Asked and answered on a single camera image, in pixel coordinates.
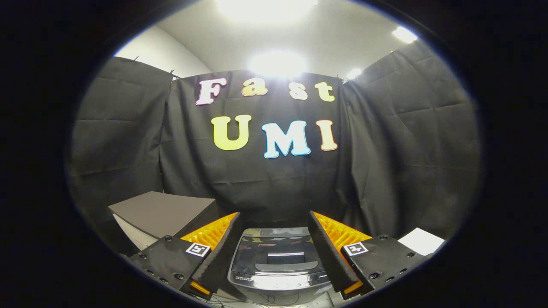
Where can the grey washing machine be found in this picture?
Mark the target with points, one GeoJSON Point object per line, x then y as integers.
{"type": "Point", "coordinates": [278, 284]}

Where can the white sheet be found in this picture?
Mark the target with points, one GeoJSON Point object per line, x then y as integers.
{"type": "Point", "coordinates": [421, 241]}

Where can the grey cabinet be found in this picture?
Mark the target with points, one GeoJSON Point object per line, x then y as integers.
{"type": "Point", "coordinates": [162, 209]}

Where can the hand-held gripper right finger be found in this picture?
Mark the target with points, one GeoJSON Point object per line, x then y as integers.
{"type": "Point", "coordinates": [327, 254]}

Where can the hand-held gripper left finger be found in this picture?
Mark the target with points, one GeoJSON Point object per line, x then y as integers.
{"type": "Point", "coordinates": [220, 254]}

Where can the black backdrop cloth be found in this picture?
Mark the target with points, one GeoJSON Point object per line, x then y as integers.
{"type": "Point", "coordinates": [394, 141]}

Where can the ceiling light panel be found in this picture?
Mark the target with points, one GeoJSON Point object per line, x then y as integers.
{"type": "Point", "coordinates": [277, 64]}
{"type": "Point", "coordinates": [354, 73]}
{"type": "Point", "coordinates": [404, 34]}
{"type": "Point", "coordinates": [265, 8]}

